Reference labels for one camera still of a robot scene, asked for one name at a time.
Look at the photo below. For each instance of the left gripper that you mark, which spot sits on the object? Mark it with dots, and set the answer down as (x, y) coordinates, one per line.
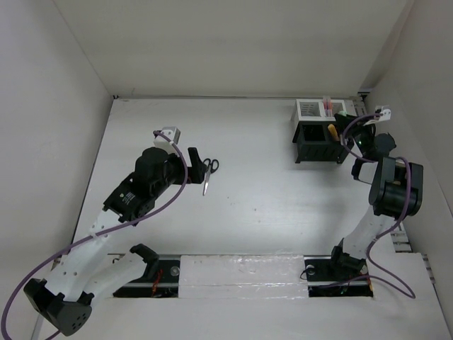
(196, 171)

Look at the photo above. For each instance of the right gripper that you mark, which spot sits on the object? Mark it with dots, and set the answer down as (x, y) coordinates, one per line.
(344, 122)

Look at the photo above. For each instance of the orange highlighter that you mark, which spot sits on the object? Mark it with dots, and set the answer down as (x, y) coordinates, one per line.
(334, 134)

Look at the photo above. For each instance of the black handled scissors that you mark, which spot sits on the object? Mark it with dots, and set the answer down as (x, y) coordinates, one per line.
(211, 166)

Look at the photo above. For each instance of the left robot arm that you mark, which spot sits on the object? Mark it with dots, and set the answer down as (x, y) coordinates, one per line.
(67, 296)

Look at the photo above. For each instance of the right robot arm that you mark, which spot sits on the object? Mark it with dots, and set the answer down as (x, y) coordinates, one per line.
(346, 242)

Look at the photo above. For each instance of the black organizer box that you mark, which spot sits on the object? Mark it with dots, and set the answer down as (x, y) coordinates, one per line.
(315, 143)

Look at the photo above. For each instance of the white organizer box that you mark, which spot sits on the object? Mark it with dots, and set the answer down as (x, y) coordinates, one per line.
(312, 110)

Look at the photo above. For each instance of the aluminium rail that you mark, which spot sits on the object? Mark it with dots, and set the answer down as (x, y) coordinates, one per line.
(400, 230)

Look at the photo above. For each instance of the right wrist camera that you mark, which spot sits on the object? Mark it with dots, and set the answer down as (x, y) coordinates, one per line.
(382, 113)

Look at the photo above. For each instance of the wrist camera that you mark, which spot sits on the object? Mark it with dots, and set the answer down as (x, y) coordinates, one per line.
(166, 137)
(382, 113)

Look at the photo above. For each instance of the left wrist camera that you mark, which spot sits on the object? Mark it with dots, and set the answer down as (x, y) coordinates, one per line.
(166, 137)

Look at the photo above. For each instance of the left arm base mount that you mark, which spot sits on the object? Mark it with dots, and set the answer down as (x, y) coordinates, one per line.
(159, 282)

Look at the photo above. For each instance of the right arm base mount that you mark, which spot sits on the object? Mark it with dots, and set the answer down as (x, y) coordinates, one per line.
(336, 280)

